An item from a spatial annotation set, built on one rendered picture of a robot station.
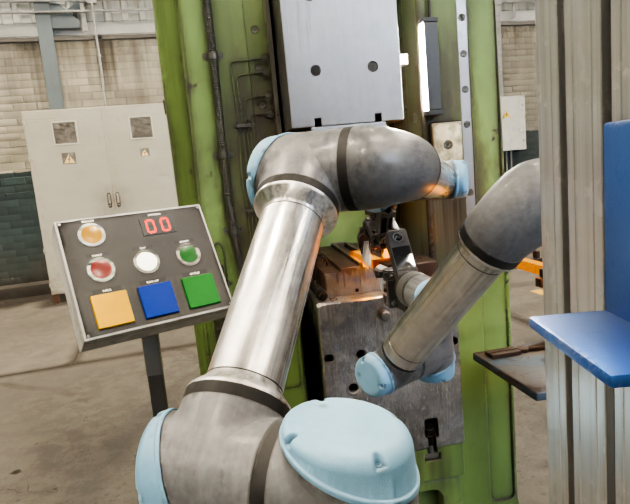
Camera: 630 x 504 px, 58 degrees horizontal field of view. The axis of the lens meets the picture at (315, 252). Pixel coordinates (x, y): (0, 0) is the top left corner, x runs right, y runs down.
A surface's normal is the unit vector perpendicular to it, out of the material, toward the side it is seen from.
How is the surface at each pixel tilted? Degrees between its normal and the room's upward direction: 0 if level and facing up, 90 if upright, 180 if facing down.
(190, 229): 60
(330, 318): 90
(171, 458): 47
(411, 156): 78
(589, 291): 90
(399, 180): 110
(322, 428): 8
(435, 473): 90
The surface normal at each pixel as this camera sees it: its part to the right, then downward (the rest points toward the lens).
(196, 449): -0.29, -0.62
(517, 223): -0.23, 0.22
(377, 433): 0.03, -0.98
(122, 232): 0.43, -0.43
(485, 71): 0.15, 0.14
